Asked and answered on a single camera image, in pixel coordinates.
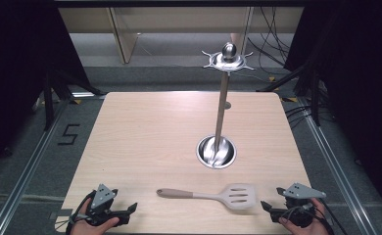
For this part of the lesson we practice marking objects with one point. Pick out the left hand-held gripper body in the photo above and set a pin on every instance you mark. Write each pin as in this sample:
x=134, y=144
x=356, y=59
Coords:
x=101, y=197

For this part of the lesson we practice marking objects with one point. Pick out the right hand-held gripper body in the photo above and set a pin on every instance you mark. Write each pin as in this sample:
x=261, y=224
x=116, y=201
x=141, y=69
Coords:
x=299, y=204

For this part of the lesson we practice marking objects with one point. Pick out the metal utensil rack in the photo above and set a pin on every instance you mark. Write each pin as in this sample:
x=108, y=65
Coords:
x=221, y=107

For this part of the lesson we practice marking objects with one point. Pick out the person's right hand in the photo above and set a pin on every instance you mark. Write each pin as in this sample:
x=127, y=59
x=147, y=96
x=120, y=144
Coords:
x=311, y=226

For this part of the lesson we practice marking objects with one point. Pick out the person's left hand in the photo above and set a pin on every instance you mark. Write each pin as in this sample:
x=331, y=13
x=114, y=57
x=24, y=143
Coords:
x=92, y=228

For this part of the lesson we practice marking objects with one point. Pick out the yellow black floor tape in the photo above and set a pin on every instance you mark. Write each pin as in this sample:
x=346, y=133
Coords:
x=77, y=102
x=272, y=79
x=289, y=99

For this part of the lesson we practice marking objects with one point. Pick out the black metal stand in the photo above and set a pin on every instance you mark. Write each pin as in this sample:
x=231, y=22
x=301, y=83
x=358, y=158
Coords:
x=48, y=104
x=315, y=101

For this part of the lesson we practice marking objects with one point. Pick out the black curtain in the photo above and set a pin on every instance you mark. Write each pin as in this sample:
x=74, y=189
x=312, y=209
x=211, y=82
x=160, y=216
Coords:
x=12, y=81
x=362, y=81

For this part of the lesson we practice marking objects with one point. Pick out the light wooden desk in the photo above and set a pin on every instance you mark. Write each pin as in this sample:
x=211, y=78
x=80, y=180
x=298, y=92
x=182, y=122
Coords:
x=124, y=36

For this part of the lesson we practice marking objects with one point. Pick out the aluminium floor rail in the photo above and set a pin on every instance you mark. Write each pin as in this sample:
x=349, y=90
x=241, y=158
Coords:
x=25, y=176
x=336, y=169

